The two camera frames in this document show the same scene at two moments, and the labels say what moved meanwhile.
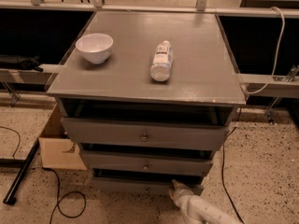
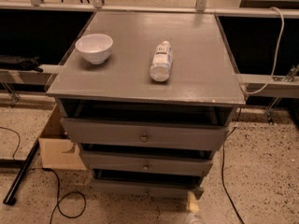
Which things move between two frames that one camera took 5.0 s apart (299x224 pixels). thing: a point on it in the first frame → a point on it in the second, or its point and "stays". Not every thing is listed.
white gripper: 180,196 → 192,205
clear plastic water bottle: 162,64 stays
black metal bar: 10,197 stays
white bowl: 95,47 stays
